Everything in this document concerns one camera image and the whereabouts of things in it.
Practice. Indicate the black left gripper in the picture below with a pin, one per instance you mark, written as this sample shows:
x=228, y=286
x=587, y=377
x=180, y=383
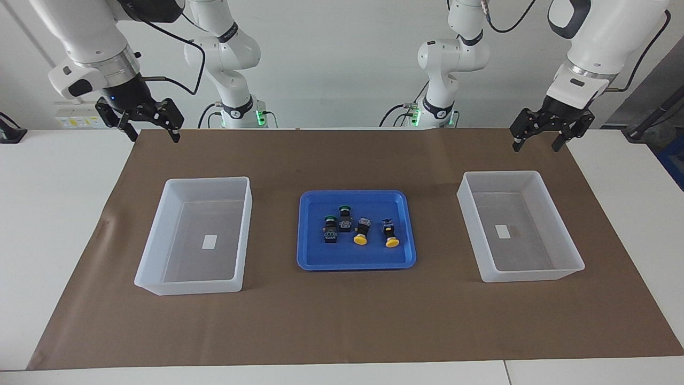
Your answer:
x=564, y=115

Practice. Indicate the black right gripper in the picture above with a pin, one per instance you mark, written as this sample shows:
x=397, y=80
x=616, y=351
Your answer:
x=128, y=96

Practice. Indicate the yellow push button switch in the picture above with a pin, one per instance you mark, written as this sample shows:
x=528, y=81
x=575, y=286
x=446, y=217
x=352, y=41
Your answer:
x=390, y=234
x=363, y=231

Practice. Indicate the green push button switch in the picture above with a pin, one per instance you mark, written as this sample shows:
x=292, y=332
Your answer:
x=344, y=219
x=330, y=231

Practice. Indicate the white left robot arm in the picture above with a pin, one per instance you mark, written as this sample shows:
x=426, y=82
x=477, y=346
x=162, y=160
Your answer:
x=604, y=48

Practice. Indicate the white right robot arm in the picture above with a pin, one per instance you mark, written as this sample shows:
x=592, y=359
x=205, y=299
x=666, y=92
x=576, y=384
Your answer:
x=91, y=37

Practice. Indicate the black stand pole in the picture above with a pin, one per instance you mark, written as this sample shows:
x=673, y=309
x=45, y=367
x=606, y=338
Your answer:
x=652, y=117

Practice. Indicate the white paper label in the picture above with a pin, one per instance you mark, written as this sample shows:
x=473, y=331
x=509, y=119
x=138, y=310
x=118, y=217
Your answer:
x=210, y=241
x=502, y=231

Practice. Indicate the blue crate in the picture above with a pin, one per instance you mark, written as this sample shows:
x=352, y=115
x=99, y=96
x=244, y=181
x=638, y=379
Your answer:
x=674, y=163

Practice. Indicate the black clamp base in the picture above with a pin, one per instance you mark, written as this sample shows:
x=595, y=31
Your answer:
x=10, y=133

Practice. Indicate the translucent white plastic box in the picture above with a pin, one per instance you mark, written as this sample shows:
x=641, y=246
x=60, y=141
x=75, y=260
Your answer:
x=176, y=286
x=529, y=275

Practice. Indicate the blue plastic tray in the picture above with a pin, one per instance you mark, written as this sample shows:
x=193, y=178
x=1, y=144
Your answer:
x=355, y=256

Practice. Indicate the brown paper mat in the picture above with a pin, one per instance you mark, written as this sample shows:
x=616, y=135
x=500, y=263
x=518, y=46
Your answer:
x=347, y=321

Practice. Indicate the white wall socket strip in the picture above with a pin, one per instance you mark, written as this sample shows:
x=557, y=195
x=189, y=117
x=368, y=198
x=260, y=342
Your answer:
x=75, y=115

